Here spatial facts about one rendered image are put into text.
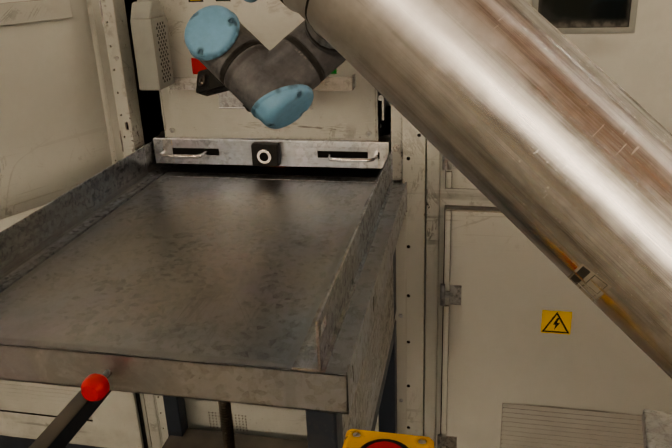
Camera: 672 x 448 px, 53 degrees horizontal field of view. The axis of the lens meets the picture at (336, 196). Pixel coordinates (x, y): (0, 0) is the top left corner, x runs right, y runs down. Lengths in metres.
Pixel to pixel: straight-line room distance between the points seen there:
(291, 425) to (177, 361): 0.94
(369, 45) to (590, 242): 0.18
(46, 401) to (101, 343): 1.12
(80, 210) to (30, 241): 0.15
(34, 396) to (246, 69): 1.28
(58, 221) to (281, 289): 0.47
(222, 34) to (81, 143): 0.59
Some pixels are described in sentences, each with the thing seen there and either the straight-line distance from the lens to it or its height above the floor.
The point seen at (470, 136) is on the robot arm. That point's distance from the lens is 0.43.
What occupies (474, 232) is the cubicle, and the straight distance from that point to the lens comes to 1.42.
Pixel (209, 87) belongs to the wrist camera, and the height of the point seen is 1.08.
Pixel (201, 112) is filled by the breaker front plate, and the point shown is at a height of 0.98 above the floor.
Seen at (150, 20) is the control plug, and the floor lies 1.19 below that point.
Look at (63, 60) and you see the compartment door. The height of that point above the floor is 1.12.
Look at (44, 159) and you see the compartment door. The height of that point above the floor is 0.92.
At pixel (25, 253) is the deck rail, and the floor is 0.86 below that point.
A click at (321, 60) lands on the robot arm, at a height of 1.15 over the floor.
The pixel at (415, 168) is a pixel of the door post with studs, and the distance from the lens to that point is 1.40.
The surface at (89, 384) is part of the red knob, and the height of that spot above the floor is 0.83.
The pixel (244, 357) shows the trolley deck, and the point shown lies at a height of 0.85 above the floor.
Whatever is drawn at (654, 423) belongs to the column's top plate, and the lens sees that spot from 0.95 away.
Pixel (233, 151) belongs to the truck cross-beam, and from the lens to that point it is 1.51.
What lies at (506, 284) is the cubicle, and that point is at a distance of 1.47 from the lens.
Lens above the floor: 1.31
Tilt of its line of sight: 20 degrees down
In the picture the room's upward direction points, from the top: 2 degrees counter-clockwise
